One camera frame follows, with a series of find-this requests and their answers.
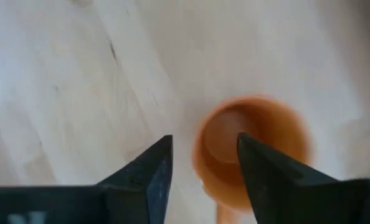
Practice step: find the orange mug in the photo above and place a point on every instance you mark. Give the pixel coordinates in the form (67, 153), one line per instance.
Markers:
(222, 140)

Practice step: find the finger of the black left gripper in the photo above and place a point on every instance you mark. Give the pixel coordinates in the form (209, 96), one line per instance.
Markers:
(135, 193)
(281, 193)

